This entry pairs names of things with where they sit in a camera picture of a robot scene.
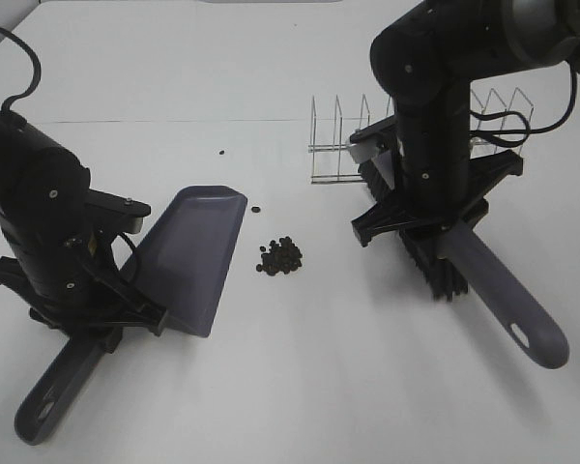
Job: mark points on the coffee bean pile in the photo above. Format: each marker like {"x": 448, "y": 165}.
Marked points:
{"x": 281, "y": 256}

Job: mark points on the purple plastic dustpan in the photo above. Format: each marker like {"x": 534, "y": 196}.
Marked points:
{"x": 182, "y": 264}

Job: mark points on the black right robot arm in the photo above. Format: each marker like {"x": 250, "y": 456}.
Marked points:
{"x": 454, "y": 43}

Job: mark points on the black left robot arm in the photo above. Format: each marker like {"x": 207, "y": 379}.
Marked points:
{"x": 34, "y": 165}

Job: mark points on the purple brush black bristles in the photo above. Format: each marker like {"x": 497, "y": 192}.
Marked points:
{"x": 454, "y": 259}

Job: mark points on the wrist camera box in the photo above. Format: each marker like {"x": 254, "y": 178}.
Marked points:
{"x": 367, "y": 143}
{"x": 110, "y": 212}

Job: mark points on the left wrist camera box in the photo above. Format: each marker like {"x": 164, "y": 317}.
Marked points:
{"x": 110, "y": 212}

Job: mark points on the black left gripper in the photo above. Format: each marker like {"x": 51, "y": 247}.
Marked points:
{"x": 63, "y": 267}

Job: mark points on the metal wire rack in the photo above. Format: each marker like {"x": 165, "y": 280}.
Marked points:
{"x": 329, "y": 144}

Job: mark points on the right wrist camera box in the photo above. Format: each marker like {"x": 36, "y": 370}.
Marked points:
{"x": 367, "y": 143}

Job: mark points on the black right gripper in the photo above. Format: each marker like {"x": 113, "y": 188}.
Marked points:
{"x": 434, "y": 144}

